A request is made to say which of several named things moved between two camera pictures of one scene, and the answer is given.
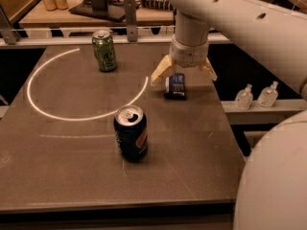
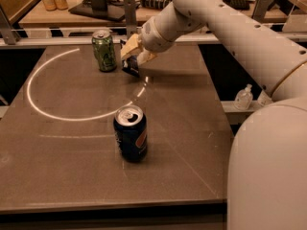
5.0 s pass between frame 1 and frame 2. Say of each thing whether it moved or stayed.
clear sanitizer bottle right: stayed
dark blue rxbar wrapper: moved
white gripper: moved
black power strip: stayed
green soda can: stayed
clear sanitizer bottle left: stayed
